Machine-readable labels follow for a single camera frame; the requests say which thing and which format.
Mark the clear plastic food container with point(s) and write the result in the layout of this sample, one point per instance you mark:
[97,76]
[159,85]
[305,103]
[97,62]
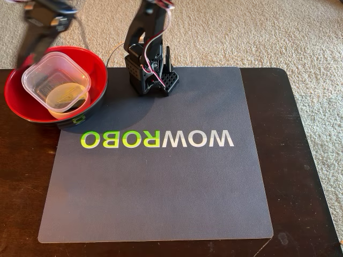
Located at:
[51,67]

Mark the grey WOWROBO mat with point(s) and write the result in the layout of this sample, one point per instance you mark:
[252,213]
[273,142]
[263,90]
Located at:
[160,187]

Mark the red bowl with black outside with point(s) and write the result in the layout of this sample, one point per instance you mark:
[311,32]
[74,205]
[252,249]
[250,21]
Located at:
[16,101]

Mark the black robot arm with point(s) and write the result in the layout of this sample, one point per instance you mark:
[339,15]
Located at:
[139,26]

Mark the black perforated clamp block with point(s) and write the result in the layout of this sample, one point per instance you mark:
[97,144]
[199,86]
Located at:
[168,80]

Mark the small white ceramic bowl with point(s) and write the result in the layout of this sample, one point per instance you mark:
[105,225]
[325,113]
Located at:
[67,115]

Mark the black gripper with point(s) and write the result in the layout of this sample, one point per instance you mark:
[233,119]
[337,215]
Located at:
[31,48]

